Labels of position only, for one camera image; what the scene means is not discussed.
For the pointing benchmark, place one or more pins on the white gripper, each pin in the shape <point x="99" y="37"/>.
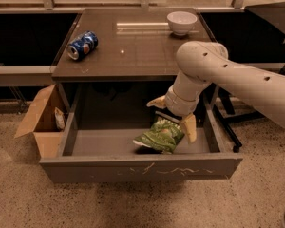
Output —
<point x="177" y="104"/>

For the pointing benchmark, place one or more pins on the green jalapeno chip bag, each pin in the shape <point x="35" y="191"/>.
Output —
<point x="163" y="136"/>

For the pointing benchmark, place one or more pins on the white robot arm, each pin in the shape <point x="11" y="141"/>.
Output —
<point x="255" y="197"/>

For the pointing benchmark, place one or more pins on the grey cabinet with counter top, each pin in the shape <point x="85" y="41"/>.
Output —
<point x="133" y="63"/>

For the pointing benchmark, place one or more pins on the open grey top drawer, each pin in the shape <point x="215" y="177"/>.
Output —
<point x="97" y="145"/>

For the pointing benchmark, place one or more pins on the small snack bag in box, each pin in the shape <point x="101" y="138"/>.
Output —
<point x="59" y="119"/>

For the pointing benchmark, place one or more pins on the black stand with legs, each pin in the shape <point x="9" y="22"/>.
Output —
<point x="233" y="118"/>

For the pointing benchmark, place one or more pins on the white ceramic bowl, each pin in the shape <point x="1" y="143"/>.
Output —
<point x="181" y="22"/>

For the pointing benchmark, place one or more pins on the crushed blue soda can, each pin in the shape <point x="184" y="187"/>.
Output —
<point x="82" y="45"/>

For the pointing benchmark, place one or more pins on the open cardboard box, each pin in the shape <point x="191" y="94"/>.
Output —
<point x="40" y="121"/>

